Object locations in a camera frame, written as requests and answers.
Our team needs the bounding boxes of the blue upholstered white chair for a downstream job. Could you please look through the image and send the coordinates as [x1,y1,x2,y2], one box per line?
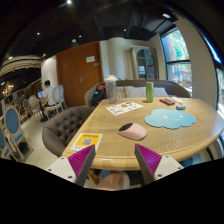
[4,106,33,162]

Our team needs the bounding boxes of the grey sofa with striped cushions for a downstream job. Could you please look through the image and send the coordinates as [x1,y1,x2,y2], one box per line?
[83,79,192,108]

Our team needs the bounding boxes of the light wooden round table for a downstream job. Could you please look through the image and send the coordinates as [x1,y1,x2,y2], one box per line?
[61,96,224,172]

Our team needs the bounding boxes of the wooden door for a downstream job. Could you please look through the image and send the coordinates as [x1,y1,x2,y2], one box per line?
[56,41,102,107]

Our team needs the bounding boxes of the white dining chair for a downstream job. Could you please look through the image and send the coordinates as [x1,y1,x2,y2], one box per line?
[45,87,63,118]

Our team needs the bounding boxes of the small teal eraser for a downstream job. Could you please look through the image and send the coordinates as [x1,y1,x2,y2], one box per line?
[176,106,186,110]

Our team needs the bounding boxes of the green cylindrical bottle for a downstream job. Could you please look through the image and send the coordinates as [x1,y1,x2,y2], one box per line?
[146,82,154,103]

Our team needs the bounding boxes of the dark red flat case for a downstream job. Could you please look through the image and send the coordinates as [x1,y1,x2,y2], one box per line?
[159,98,175,106]

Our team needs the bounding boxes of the clear plastic water jug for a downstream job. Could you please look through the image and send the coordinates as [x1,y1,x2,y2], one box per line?
[105,75,117,104]

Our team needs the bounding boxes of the white printed menu card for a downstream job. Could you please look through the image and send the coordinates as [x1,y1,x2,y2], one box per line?
[107,101,143,116]

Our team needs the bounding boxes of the yellow QR code sticker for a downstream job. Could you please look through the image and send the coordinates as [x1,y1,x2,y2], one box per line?
[70,133,103,151]

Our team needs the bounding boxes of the glass display cabinet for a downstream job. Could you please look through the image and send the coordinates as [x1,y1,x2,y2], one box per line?
[130,45,158,80]

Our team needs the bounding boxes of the person in white shirt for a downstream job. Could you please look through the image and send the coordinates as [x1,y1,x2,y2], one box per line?
[42,80,55,106]

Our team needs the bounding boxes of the grey tufted armchair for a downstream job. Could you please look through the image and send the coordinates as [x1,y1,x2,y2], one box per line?
[42,106,94,157]

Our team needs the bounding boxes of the blue cloud mouse pad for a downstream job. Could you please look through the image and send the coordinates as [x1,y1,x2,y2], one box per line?
[144,109,196,129]

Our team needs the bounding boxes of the black backpack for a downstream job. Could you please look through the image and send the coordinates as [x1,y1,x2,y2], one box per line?
[91,84,107,106]

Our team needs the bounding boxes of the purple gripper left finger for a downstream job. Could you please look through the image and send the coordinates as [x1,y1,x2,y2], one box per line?
[46,144,97,188]

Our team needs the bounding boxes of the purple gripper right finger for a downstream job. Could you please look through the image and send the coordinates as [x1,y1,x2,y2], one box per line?
[134,143,185,185]

